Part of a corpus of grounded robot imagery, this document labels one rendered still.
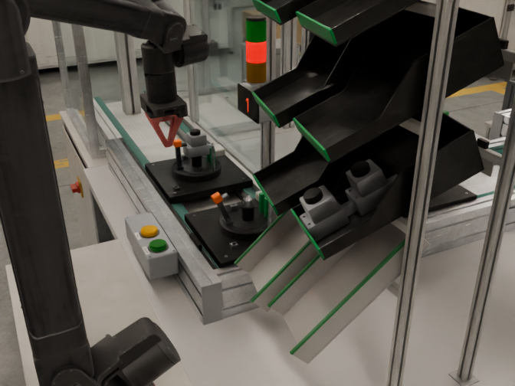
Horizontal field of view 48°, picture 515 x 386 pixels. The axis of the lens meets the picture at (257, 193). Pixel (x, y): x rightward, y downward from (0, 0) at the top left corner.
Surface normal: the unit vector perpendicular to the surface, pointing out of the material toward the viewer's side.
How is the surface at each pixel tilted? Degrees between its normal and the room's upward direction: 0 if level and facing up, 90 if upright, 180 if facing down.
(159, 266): 90
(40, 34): 90
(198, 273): 0
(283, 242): 45
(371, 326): 0
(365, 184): 90
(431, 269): 0
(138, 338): 23
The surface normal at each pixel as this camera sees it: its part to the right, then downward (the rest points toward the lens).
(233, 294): 0.43, 0.41
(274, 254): -0.69, -0.54
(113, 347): -0.41, -0.70
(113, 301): 0.00, -0.89
